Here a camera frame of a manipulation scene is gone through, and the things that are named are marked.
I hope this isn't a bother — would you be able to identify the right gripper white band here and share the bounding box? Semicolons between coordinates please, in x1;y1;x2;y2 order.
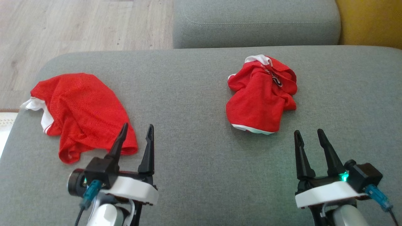
294;128;370;209

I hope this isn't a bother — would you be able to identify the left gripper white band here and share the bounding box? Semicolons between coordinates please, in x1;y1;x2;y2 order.
105;122;159;207

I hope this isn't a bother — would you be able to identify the red jersey with white sleeves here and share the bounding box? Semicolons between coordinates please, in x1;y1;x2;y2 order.
20;73;139;164

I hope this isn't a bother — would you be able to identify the red mesh garment white trim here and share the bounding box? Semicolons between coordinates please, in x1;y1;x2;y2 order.
225;55;298;135

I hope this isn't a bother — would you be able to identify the large grey sofa seat cushion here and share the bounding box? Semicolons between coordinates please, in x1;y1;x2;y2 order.
0;46;402;226

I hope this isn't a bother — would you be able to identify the yellow sofa back cushion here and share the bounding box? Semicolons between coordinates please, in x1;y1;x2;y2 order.
335;0;402;50

